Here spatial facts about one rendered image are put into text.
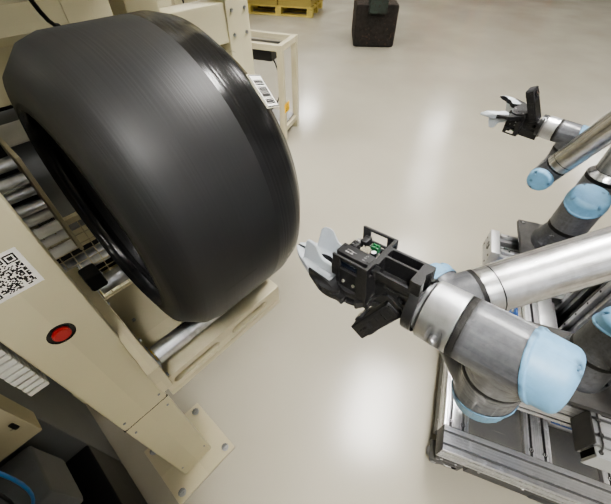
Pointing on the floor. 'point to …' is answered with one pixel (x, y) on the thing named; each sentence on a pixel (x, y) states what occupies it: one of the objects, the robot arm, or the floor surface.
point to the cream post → (105, 402)
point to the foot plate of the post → (180, 488)
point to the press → (374, 23)
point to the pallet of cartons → (285, 7)
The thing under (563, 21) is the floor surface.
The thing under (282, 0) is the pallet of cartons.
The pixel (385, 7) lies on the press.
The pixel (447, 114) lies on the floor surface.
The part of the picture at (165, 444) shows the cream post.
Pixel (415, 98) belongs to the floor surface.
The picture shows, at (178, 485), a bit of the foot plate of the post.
